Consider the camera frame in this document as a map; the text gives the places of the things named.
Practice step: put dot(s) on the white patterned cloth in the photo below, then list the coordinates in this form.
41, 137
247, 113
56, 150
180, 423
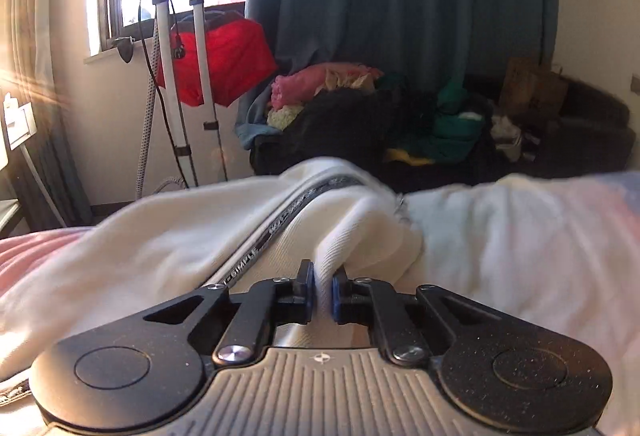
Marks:
510, 136

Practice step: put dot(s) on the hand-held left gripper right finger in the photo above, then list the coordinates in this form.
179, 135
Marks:
337, 296

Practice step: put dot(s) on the red bag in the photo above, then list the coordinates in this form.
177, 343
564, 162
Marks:
235, 56

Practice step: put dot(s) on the green garment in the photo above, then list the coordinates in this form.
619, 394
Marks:
450, 131

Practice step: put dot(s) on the white dressing table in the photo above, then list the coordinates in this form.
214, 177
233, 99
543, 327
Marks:
17, 126

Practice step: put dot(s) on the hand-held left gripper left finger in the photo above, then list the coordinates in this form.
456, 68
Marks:
310, 288

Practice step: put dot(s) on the garment steamer stand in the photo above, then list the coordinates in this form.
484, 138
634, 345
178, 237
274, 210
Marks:
169, 66

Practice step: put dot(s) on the black sofa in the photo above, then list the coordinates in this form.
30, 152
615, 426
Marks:
590, 136

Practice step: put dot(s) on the black cloth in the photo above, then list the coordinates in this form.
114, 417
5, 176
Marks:
340, 126

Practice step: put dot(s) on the pink cloth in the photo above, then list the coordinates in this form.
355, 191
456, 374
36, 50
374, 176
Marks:
300, 84

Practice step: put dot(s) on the brown paper bag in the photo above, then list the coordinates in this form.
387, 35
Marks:
530, 86

